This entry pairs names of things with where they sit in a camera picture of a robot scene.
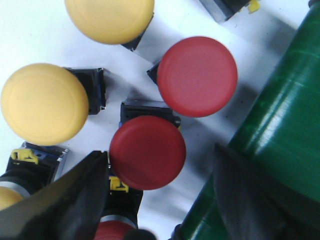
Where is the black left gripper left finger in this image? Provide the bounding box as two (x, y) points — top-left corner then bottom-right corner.
(0, 151), (109, 240)

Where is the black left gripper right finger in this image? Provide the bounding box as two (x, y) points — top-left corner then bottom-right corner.
(213, 144), (320, 240)

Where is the red mushroom push button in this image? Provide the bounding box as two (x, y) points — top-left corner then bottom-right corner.
(94, 175), (144, 240)
(109, 99), (186, 190)
(147, 36), (238, 118)

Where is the yellow mushroom push button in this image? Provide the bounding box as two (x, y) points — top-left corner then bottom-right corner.
(64, 0), (155, 52)
(0, 141), (70, 210)
(200, 0), (260, 23)
(0, 62), (106, 146)

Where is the green conveyor belt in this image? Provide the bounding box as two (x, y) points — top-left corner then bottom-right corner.
(171, 0), (320, 240)

